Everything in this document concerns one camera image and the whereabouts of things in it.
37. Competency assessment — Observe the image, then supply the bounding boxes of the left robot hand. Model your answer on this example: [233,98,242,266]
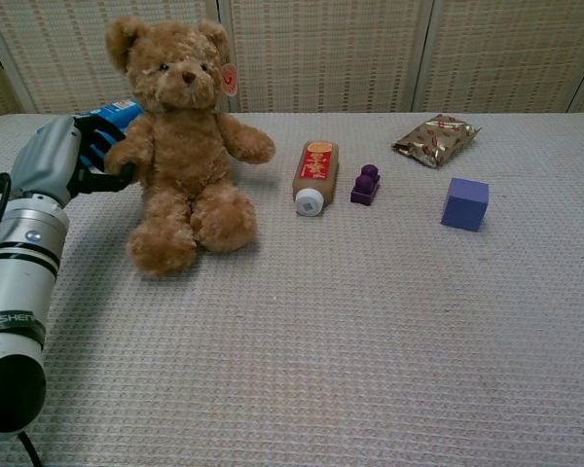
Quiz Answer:
[10,114,137,204]

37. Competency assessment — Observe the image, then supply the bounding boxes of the brown teddy bear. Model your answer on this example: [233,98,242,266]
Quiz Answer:
[103,16,277,278]

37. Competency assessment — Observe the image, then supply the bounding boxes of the purple toy building brick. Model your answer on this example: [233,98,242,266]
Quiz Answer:
[349,163,382,207]

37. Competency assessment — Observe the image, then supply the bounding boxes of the brown sauce squeeze bottle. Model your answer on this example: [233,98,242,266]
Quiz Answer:
[291,140,342,217]

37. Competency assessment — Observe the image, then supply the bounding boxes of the woven folding screen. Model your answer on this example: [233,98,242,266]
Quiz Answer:
[0,0,584,123]

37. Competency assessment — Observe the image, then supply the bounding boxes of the white woven tablecloth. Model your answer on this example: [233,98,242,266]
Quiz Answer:
[0,111,584,467]

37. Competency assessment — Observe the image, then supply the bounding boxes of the gold foil snack packet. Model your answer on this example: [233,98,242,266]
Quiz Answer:
[391,113,483,169]

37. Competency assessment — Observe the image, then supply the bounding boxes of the purple foam cube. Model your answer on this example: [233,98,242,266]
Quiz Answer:
[440,177,491,233]

